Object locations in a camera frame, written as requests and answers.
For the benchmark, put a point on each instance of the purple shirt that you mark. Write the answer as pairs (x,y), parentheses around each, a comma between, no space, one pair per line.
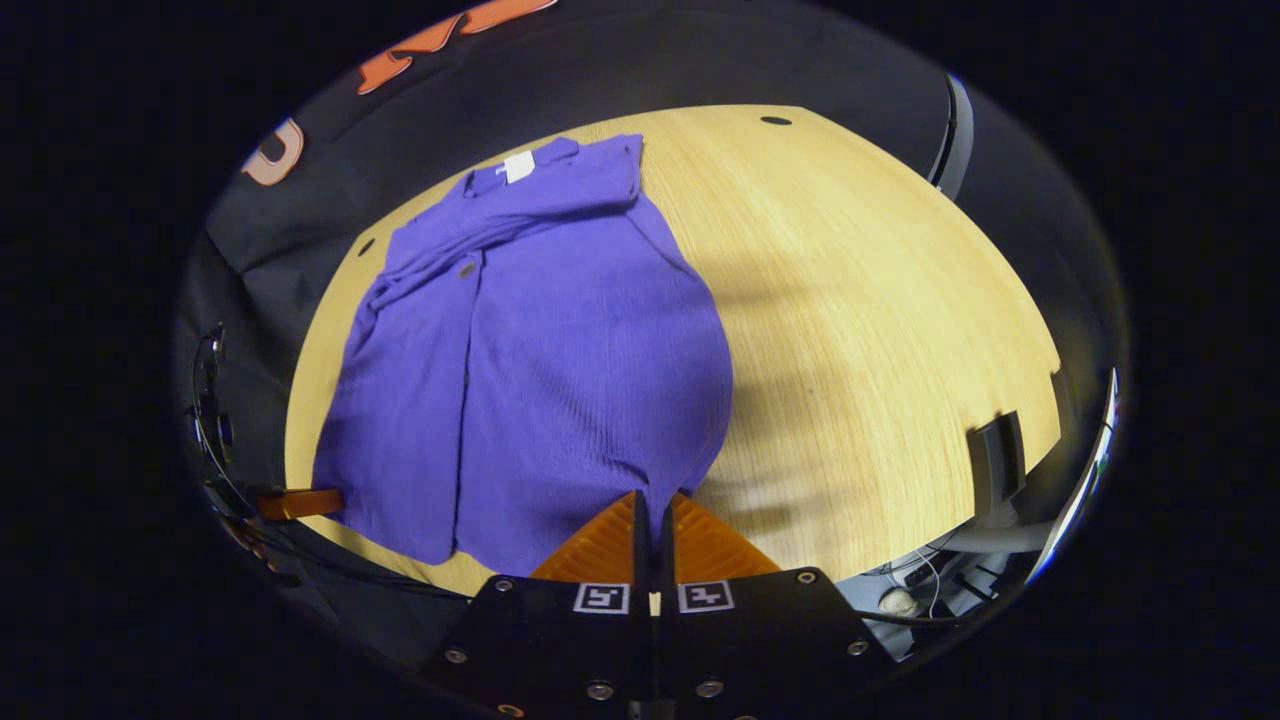
(560,350)

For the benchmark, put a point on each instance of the black backdrop cloth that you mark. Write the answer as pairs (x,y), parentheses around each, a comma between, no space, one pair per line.
(700,50)

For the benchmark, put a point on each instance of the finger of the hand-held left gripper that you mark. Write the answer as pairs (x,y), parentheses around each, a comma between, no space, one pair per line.
(300,504)

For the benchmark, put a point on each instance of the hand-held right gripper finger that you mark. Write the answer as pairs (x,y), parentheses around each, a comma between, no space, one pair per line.
(667,565)
(642,565)

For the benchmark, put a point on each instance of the black bracket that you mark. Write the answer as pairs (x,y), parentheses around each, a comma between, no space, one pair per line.
(995,460)

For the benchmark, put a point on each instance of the small beige object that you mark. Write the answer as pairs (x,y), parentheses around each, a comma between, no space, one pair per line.
(897,601)

